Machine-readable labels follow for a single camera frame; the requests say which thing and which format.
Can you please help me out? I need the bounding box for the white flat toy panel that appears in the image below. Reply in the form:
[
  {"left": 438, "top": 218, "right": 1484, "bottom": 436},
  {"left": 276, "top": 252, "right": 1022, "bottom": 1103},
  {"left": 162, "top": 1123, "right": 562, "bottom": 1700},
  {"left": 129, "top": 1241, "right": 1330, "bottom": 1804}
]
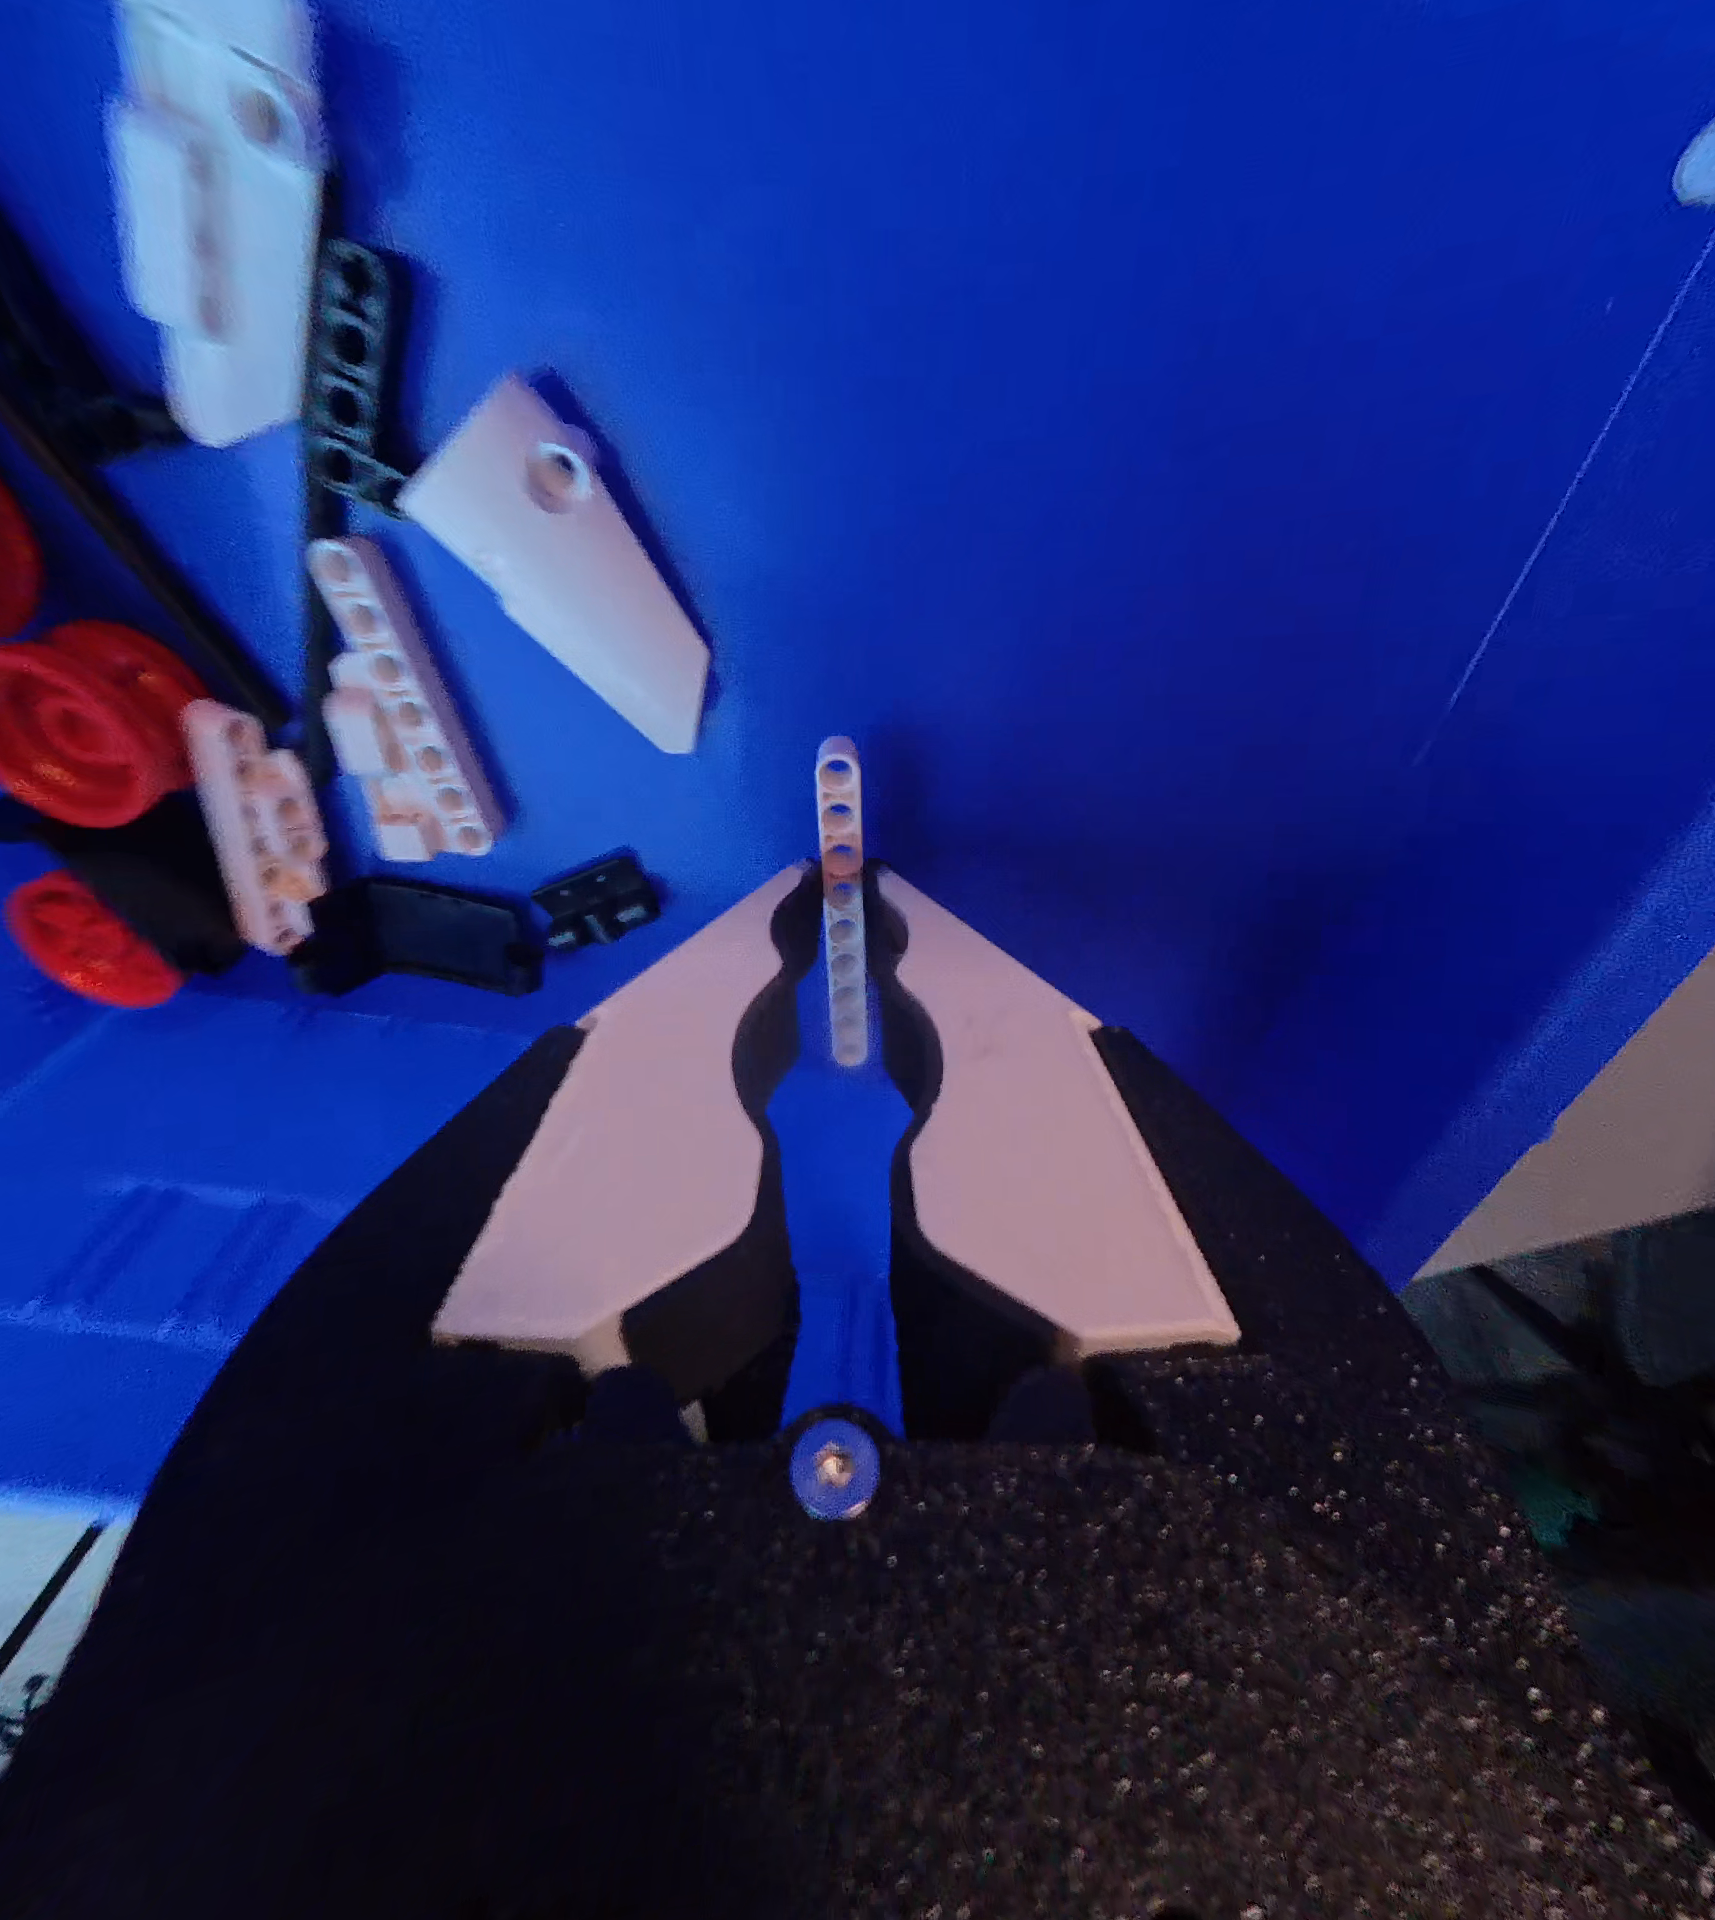
[{"left": 400, "top": 371, "right": 716, "bottom": 755}]

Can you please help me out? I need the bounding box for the black toy bracket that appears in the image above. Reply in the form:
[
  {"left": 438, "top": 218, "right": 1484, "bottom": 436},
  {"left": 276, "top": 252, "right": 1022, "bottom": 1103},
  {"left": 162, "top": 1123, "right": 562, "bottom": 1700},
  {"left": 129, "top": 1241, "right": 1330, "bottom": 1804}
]
[{"left": 294, "top": 876, "right": 544, "bottom": 1000}]

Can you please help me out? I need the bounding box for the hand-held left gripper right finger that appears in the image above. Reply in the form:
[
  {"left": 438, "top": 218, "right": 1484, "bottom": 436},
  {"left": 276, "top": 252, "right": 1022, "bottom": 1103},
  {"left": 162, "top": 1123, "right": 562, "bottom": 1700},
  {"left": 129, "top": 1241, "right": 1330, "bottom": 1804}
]
[{"left": 872, "top": 866, "right": 1244, "bottom": 1356}]

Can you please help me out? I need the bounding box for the large white toy panel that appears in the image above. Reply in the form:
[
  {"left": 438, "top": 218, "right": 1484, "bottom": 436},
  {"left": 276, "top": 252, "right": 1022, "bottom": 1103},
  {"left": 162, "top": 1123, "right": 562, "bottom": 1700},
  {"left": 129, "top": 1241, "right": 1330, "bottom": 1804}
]
[{"left": 109, "top": 0, "right": 334, "bottom": 449}]

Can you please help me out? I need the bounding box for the long black toy axle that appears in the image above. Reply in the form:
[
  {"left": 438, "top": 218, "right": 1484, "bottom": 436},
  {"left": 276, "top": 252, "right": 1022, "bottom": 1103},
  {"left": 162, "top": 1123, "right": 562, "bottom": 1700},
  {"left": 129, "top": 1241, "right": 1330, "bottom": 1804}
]
[{"left": 0, "top": 185, "right": 290, "bottom": 722}]

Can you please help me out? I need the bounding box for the long pale toy brick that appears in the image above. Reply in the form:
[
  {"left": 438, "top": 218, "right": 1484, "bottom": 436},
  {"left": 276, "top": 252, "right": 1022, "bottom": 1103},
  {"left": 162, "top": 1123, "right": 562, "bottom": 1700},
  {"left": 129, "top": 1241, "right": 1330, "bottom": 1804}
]
[{"left": 306, "top": 535, "right": 506, "bottom": 864}]

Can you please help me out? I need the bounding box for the blue plastic bin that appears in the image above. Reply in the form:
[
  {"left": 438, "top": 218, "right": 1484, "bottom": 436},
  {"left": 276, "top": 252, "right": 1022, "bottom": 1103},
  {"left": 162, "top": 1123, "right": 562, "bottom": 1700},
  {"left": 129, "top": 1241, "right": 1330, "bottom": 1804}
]
[{"left": 0, "top": 0, "right": 1715, "bottom": 1502}]

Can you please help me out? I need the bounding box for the small black toy piece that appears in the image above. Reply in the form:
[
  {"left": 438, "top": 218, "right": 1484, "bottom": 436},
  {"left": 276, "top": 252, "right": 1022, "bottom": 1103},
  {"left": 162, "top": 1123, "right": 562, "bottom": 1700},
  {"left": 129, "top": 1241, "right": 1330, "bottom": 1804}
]
[{"left": 534, "top": 850, "right": 664, "bottom": 950}]

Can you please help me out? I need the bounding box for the white holed toy beam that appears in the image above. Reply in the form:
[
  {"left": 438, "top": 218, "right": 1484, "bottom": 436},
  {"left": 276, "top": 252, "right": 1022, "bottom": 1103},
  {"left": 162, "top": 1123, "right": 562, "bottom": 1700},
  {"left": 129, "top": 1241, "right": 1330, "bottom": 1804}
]
[{"left": 816, "top": 733, "right": 874, "bottom": 1070}]

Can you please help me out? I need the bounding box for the black holed toy beam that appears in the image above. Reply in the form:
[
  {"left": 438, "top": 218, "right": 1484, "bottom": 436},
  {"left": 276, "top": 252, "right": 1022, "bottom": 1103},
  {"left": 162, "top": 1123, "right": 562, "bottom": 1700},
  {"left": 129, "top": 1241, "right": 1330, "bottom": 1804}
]
[{"left": 306, "top": 240, "right": 410, "bottom": 519}]

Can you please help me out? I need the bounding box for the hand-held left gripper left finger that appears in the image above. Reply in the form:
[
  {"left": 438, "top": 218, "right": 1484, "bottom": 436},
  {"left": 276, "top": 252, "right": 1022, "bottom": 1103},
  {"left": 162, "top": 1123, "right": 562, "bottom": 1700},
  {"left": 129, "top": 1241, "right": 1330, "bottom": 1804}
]
[{"left": 432, "top": 861, "right": 814, "bottom": 1374}]

